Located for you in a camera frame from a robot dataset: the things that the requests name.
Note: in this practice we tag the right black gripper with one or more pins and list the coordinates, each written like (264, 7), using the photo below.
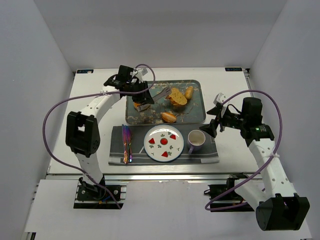
(217, 119)

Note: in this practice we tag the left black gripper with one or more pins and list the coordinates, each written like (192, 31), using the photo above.
(141, 97)

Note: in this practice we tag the metal tongs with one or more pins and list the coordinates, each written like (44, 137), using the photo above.
(164, 93)

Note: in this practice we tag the sliced bread loaf piece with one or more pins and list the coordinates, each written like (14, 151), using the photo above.
(176, 97)

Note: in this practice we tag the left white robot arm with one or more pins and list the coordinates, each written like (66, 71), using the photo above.
(82, 127)

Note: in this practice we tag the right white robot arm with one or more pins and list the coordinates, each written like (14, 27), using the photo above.
(278, 207)

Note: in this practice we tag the glazed donut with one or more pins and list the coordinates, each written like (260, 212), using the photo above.
(141, 107)

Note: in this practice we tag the floral teal tray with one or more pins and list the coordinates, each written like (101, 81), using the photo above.
(191, 113)

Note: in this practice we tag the lavender mug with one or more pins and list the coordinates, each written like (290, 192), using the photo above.
(195, 140)

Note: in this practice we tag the small round bun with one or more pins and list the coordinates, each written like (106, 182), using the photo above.
(168, 117)

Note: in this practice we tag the grey striped placemat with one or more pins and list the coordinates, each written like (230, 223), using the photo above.
(206, 155)

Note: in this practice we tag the croissant roll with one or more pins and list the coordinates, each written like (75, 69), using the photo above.
(189, 92)

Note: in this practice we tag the white strawberry plate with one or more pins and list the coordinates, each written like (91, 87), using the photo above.
(163, 143)

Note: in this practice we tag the right blue table label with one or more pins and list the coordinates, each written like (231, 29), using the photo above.
(233, 69)

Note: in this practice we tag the blue table label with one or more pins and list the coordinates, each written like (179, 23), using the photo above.
(233, 69)
(84, 71)

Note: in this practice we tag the iridescent knife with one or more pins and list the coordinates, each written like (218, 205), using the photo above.
(125, 144)

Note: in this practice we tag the left blue table label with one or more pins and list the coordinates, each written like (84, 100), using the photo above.
(84, 71)

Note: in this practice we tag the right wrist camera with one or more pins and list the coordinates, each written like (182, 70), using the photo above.
(220, 98)

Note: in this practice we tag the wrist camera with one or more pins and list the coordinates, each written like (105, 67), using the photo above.
(138, 74)
(220, 98)

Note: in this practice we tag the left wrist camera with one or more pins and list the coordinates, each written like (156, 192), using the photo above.
(138, 74)

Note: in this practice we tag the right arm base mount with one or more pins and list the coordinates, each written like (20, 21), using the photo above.
(231, 202)

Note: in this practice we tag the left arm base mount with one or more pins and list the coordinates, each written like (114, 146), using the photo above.
(90, 196)

